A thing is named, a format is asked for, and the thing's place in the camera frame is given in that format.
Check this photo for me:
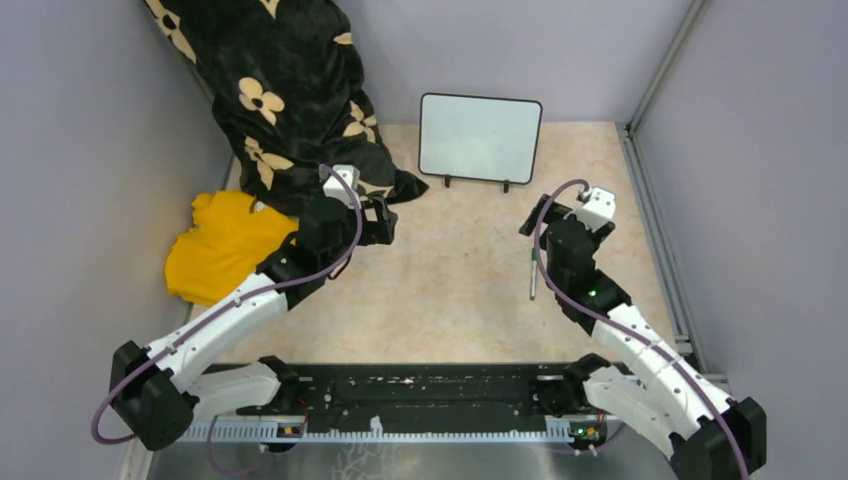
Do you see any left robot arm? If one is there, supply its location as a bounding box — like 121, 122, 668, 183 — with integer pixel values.
109, 197, 398, 451

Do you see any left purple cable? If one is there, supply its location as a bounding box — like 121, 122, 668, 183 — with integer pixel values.
89, 164, 365, 446

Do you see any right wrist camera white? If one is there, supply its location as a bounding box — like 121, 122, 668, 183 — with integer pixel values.
574, 186, 616, 232

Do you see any purple cable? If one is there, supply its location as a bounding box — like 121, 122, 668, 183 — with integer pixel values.
89, 164, 365, 446
532, 178, 751, 480

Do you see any white slotted cable duct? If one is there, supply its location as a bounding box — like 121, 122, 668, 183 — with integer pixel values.
177, 416, 603, 447

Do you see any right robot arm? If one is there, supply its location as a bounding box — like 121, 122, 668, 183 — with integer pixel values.
519, 195, 767, 479

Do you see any black floral blanket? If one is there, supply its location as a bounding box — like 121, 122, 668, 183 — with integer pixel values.
146, 1, 427, 217

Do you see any yellow cloth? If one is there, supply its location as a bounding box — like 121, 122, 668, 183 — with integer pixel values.
164, 191, 298, 306

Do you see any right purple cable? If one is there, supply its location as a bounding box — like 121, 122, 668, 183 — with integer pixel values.
532, 178, 751, 480

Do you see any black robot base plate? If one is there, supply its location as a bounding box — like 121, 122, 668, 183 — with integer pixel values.
211, 361, 624, 436

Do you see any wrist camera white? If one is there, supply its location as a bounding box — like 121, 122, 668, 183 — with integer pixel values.
322, 164, 360, 209
574, 186, 616, 232

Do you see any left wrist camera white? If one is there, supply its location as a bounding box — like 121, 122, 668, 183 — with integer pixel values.
322, 164, 360, 209

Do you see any white whiteboard black frame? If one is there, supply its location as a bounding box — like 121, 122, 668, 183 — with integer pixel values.
418, 92, 544, 193

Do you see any aluminium frame rail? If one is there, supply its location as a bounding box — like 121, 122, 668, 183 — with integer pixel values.
616, 0, 712, 374

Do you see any green white marker pen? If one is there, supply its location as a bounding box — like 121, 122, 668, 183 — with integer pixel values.
528, 250, 538, 301

